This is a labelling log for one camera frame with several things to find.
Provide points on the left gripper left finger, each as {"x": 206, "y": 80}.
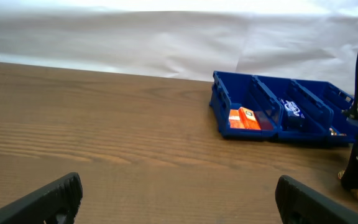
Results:
{"x": 48, "y": 202}

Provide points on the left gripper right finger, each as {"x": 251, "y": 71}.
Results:
{"x": 306, "y": 205}

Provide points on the blue candy pack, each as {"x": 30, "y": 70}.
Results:
{"x": 292, "y": 109}

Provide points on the orange candy box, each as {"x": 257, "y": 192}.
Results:
{"x": 235, "y": 119}
{"x": 250, "y": 119}

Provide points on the blue tray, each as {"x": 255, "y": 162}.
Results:
{"x": 238, "y": 93}

